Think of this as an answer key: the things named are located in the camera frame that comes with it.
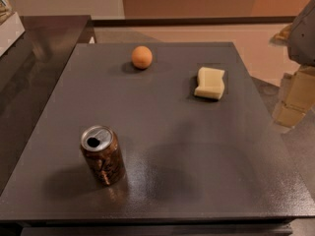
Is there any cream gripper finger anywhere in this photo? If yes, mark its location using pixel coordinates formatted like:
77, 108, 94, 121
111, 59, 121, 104
272, 101, 306, 128
279, 66, 315, 112

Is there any pale yellow sponge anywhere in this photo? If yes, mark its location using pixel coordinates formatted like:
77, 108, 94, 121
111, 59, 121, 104
194, 67, 224, 100

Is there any orange soda can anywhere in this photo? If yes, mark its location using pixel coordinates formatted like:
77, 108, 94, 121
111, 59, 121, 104
81, 125, 126, 186

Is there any orange fruit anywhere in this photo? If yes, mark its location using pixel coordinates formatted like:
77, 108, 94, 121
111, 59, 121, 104
132, 46, 153, 70

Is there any dark side counter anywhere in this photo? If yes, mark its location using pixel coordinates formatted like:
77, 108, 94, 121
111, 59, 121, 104
0, 15, 95, 193

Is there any white box on counter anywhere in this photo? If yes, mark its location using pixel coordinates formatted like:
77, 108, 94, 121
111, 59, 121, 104
0, 0, 25, 57

